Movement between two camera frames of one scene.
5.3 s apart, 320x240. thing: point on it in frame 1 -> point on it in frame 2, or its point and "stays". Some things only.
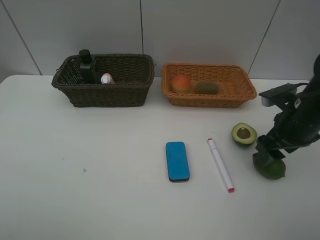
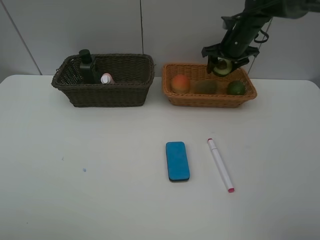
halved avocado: [244, 133] -> [224, 66]
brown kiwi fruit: [206, 88] stays
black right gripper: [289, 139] -> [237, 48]
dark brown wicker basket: [133, 73] stays
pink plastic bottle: [107, 78] stays
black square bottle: [89, 75] stays
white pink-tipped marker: [222, 167] stays
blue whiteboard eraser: [178, 166] stays
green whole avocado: [275, 170] -> [236, 87]
